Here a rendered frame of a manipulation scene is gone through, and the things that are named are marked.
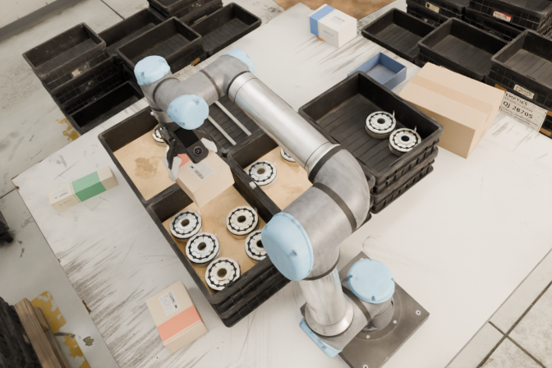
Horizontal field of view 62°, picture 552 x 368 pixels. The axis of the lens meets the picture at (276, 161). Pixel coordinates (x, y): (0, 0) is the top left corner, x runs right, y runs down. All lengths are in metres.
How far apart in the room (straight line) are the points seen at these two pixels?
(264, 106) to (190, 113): 0.15
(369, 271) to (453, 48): 1.77
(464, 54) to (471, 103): 0.99
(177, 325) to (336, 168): 0.78
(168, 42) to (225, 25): 0.41
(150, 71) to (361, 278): 0.70
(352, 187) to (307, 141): 0.13
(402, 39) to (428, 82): 1.18
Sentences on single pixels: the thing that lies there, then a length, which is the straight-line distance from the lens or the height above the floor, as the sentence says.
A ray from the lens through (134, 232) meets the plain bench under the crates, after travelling 1.74.
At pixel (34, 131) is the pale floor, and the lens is 3.48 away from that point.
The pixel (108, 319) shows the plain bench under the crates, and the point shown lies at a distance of 1.63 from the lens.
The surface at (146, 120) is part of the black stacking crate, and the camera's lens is 1.80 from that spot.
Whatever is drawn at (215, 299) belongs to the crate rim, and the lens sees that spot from 1.27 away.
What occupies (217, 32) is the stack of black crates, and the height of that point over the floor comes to 0.38.
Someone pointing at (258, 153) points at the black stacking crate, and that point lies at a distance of 1.59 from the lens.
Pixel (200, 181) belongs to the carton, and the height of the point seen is 1.13.
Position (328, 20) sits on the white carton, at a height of 0.79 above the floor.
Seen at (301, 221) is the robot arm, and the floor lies 1.39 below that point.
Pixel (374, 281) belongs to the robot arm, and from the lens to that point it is 1.20.
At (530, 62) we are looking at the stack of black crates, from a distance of 2.57.
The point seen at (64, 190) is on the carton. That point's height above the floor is 0.76.
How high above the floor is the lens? 2.07
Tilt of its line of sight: 51 degrees down
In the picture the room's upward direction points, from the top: 11 degrees counter-clockwise
